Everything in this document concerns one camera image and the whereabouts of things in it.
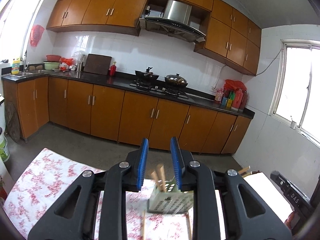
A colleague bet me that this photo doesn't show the light wooden chopstick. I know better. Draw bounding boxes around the light wooden chopstick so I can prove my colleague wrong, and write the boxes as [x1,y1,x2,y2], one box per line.
[185,212,193,240]
[140,210,146,240]
[238,166,252,178]
[150,170,161,190]
[156,164,167,192]

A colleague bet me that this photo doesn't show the brown lower kitchen cabinets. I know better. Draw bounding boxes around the brown lower kitchen cabinets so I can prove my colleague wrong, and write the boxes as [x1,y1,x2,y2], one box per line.
[2,76,252,154]

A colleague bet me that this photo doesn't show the brown kitchen cabinets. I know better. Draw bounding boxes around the brown kitchen cabinets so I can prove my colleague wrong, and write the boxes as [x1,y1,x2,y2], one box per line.
[2,76,252,154]
[47,0,261,75]

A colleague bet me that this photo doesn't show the brown upper kitchen cabinets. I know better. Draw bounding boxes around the brown upper kitchen cabinets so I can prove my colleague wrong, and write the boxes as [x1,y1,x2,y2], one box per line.
[47,0,261,75]

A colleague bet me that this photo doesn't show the person's right hand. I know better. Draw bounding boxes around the person's right hand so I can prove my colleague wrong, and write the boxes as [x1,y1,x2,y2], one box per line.
[284,211,295,230]

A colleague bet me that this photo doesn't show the floral red white tablecloth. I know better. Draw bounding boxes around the floral red white tablecloth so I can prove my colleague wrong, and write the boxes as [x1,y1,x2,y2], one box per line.
[3,148,193,239]

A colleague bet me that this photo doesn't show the green perforated utensil holder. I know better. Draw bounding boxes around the green perforated utensil holder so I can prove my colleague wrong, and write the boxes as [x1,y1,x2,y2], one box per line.
[147,178,194,215]

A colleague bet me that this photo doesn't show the white green bucket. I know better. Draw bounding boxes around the white green bucket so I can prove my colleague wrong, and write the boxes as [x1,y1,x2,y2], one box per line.
[0,128,10,163]

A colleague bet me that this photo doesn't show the red bag with condiments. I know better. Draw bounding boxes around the red bag with condiments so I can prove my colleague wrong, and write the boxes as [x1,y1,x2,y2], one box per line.
[214,79,248,112]

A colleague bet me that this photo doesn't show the black countertop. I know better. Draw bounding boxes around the black countertop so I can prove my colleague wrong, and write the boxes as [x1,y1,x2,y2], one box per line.
[1,68,255,119]

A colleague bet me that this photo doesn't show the red bottle on counter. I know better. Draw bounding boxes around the red bottle on counter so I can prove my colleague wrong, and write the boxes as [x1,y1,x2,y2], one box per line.
[109,61,117,76]

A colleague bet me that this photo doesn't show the gas stove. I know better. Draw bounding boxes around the gas stove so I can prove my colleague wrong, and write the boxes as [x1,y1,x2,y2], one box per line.
[130,80,189,99]

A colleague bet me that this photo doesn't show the black wok left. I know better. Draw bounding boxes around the black wok left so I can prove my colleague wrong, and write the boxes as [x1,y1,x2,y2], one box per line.
[135,67,159,82]

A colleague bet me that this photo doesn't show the dark wooden cutting board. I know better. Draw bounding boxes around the dark wooden cutting board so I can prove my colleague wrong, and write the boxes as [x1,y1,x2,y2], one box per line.
[84,54,112,75]

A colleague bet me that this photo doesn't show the red white bag on counter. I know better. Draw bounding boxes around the red white bag on counter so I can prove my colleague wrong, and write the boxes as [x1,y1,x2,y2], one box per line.
[59,57,75,72]

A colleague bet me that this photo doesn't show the green basin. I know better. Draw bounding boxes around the green basin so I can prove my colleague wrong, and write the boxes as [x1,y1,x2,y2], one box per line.
[44,62,61,70]

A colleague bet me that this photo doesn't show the black wok with lid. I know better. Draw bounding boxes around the black wok with lid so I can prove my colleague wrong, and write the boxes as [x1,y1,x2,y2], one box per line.
[165,73,188,88]

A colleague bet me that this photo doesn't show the red basin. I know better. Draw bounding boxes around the red basin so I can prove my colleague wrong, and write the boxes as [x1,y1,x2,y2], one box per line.
[46,55,61,62]

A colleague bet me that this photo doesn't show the yellow detergent bottle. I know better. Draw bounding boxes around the yellow detergent bottle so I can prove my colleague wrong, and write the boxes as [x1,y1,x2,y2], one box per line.
[11,58,21,75]

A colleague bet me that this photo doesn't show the steel range hood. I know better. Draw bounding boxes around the steel range hood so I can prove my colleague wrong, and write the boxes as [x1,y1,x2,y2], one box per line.
[139,0,207,43]

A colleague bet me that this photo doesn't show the right window frame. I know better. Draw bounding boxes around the right window frame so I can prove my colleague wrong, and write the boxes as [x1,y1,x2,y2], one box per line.
[270,40,319,146]

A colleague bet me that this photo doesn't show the red plastic bag on wall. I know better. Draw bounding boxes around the red plastic bag on wall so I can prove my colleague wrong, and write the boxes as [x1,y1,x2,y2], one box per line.
[29,24,44,47]

